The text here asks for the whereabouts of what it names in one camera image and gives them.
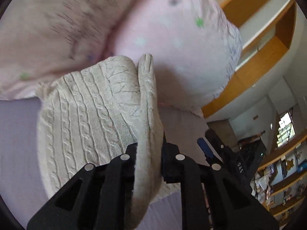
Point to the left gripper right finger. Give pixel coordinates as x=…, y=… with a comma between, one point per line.
x=211, y=197

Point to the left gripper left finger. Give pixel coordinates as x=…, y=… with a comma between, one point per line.
x=97, y=197

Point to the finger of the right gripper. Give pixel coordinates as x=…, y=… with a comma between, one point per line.
x=205, y=148

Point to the beige cable-knit sweater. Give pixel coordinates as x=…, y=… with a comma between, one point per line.
x=91, y=116

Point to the wooden bookshelf with items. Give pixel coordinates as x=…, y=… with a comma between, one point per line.
x=279, y=184

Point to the pink pillow with flowers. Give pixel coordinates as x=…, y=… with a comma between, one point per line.
x=195, y=48

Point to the wooden headboard shelf unit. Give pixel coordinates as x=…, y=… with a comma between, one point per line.
x=267, y=28

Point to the pink pillow with tree print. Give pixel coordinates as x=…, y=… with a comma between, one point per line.
x=41, y=40

